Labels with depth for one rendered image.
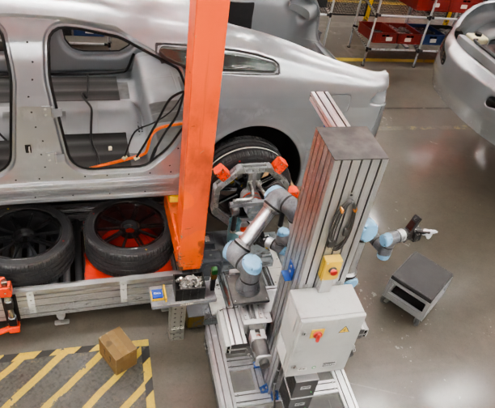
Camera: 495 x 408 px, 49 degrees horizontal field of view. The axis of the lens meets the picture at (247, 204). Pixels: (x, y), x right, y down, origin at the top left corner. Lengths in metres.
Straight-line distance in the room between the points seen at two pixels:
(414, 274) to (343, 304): 1.70
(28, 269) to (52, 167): 0.70
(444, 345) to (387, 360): 0.52
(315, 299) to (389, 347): 1.65
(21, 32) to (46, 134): 0.62
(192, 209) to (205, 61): 0.98
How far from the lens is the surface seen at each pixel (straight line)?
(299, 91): 3.70
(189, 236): 3.51
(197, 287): 3.58
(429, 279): 4.43
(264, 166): 3.70
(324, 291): 2.79
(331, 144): 2.35
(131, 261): 3.88
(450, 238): 5.46
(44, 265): 3.89
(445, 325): 4.66
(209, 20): 2.72
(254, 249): 4.35
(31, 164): 3.74
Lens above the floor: 3.27
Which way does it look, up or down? 40 degrees down
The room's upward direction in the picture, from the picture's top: 10 degrees clockwise
